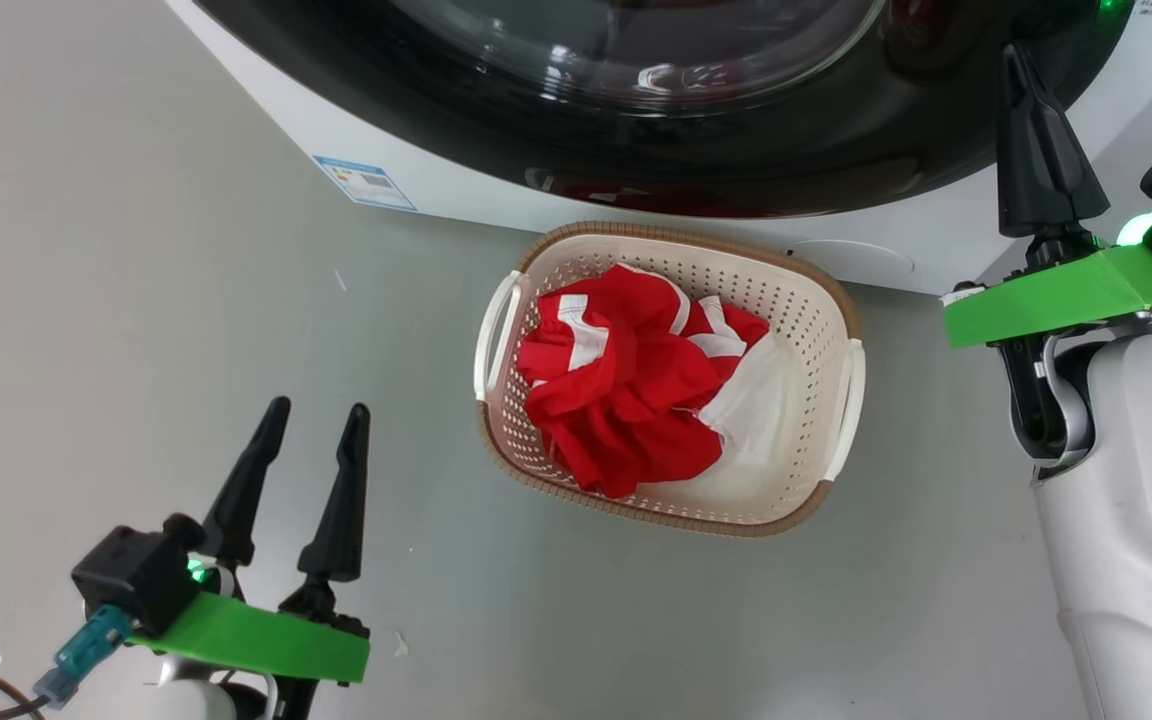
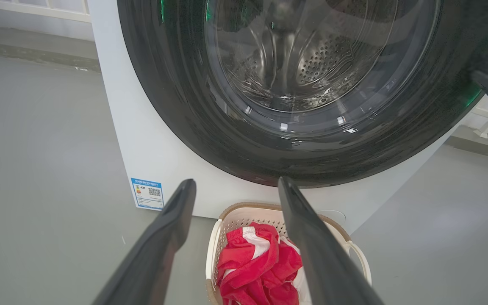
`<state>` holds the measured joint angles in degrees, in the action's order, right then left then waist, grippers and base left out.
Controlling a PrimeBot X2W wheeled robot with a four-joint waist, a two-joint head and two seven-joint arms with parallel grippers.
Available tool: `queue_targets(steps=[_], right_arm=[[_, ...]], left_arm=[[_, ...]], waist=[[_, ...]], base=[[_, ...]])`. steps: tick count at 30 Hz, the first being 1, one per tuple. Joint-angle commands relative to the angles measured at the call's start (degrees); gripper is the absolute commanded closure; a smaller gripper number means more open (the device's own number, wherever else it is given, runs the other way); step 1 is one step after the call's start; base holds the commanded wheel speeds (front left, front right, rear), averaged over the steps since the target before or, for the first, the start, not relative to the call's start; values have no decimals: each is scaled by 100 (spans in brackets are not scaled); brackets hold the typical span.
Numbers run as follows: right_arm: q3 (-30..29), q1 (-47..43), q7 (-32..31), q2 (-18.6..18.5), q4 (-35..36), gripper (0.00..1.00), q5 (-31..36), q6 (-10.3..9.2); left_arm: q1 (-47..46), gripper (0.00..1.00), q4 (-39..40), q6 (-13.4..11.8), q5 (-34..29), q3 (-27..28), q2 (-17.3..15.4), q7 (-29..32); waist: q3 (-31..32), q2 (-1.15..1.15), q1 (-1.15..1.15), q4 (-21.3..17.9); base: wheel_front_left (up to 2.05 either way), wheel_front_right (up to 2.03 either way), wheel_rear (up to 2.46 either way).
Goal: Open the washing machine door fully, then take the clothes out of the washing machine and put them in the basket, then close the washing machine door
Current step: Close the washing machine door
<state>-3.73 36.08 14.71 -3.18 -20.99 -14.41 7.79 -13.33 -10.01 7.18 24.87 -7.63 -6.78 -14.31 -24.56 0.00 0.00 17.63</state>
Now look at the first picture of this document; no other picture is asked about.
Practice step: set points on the small white paper scrap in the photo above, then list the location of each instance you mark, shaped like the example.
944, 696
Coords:
401, 645

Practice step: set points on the teal left camera connector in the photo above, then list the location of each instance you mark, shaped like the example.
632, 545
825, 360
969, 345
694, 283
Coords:
91, 645

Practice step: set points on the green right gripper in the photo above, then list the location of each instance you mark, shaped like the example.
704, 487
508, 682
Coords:
1066, 295

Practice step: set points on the blue white energy label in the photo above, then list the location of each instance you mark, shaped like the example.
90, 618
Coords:
364, 182

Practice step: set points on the dark round washing machine door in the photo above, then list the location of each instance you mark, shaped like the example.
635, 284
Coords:
836, 150

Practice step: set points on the round drain filter cover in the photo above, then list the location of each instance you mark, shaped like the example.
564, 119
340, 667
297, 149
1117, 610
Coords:
851, 260

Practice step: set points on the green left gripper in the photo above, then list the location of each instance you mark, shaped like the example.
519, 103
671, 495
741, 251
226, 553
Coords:
256, 638

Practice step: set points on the red garment with white stripes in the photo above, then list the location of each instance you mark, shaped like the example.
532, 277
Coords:
586, 370

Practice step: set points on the white front-load washing machine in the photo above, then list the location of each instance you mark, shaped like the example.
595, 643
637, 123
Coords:
946, 250

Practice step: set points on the cream perforated laundry basket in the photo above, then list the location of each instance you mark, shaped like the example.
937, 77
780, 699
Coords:
796, 300

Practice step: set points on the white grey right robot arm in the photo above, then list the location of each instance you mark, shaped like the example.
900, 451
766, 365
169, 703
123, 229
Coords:
1136, 500

